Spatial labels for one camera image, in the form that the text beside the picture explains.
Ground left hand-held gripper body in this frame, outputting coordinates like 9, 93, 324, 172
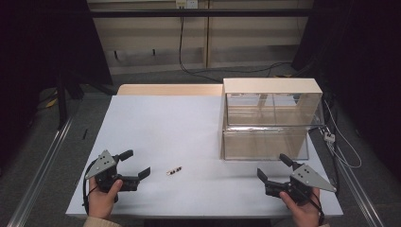
84, 149, 140, 203

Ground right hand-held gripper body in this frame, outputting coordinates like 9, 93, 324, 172
264, 162, 338, 204

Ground clear acrylic two-shelf box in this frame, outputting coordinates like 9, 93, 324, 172
218, 78, 326, 162

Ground person's right hand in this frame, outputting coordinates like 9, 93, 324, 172
279, 187, 323, 227

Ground person's left hand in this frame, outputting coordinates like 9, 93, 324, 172
87, 177, 124, 220

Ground black metal stand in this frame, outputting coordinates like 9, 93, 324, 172
56, 70, 85, 131

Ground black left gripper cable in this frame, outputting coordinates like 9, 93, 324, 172
81, 160, 96, 216

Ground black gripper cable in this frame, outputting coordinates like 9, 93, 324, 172
81, 160, 96, 216
310, 188, 326, 227

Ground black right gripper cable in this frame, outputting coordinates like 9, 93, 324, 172
310, 188, 326, 227

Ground black cable beside cabinet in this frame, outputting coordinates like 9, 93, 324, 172
321, 94, 341, 187

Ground white cable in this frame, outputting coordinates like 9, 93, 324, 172
323, 99, 363, 169

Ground metal floor rail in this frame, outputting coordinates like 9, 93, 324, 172
340, 162, 386, 227
7, 115, 76, 227

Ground black wall cable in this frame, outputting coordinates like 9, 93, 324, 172
178, 15, 292, 84

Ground white wall socket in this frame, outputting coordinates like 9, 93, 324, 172
175, 0, 200, 9

